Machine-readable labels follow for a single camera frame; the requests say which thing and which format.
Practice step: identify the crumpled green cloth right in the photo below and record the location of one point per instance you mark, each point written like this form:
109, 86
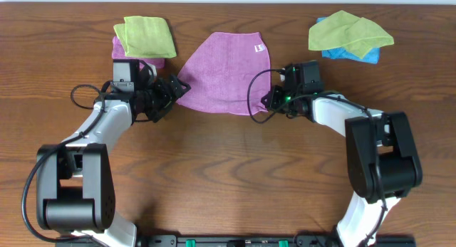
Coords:
357, 35

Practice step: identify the folded purple cloth left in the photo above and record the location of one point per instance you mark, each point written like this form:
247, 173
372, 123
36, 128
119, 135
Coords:
119, 53

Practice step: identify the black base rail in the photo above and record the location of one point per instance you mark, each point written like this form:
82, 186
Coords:
235, 241

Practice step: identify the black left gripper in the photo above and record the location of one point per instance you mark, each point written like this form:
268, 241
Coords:
169, 95

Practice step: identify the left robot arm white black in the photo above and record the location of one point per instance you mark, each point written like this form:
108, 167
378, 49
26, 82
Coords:
75, 194

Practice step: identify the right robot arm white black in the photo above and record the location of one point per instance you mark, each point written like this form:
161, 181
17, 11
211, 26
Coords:
382, 160

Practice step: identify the blue cloth right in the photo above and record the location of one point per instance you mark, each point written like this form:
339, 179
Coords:
371, 57

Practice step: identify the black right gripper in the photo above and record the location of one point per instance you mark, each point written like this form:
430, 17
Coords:
272, 97

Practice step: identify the folded green cloth left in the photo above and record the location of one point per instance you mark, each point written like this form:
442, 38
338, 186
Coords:
145, 37

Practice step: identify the large purple microfiber cloth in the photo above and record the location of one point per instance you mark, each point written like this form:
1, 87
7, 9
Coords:
221, 74

